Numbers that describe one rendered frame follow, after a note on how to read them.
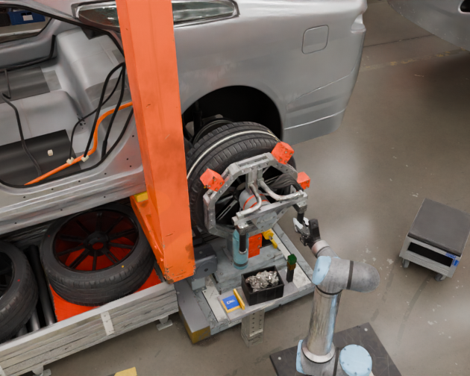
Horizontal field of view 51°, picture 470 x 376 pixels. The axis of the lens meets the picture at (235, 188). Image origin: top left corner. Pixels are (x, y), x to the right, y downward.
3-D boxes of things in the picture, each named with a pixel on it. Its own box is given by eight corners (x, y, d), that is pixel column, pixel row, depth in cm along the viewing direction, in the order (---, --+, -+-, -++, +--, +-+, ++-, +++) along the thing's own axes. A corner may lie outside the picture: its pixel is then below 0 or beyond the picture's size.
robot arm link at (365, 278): (385, 265, 191) (367, 271, 256) (352, 259, 193) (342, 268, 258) (381, 295, 189) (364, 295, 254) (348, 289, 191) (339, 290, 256)
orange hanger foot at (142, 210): (155, 198, 321) (149, 156, 297) (186, 254, 286) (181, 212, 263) (130, 206, 315) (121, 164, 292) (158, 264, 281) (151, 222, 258)
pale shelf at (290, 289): (283, 271, 290) (284, 268, 288) (299, 293, 278) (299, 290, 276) (216, 299, 276) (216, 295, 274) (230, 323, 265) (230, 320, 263)
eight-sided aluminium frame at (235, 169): (287, 214, 302) (295, 143, 265) (292, 221, 298) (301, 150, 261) (205, 244, 284) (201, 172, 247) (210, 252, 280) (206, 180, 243)
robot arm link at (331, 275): (330, 386, 234) (353, 279, 188) (293, 378, 238) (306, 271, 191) (333, 358, 246) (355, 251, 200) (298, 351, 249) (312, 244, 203)
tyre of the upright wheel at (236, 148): (157, 206, 285) (245, 215, 326) (171, 233, 269) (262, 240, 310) (207, 108, 257) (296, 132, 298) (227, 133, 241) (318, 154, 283)
